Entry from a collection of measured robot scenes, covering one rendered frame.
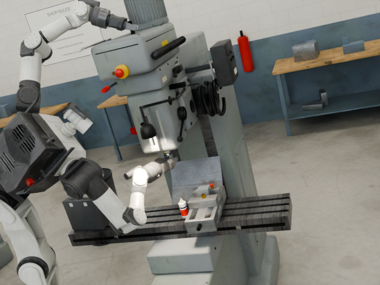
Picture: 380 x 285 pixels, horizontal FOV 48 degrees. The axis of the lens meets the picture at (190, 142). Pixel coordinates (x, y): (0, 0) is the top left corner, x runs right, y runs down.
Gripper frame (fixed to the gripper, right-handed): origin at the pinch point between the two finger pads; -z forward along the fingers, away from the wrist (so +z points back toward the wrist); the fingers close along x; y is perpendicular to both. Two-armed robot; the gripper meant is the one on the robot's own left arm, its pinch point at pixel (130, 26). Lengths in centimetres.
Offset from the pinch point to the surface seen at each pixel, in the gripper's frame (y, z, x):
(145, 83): -21.3, -13.8, 13.1
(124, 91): -28.1, -5.4, 10.5
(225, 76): -12, -50, -12
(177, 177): -83, -44, -34
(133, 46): -5.0, -5.9, 23.3
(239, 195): -82, -83, -31
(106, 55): -12.4, 4.9, 20.1
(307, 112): -78, -201, -335
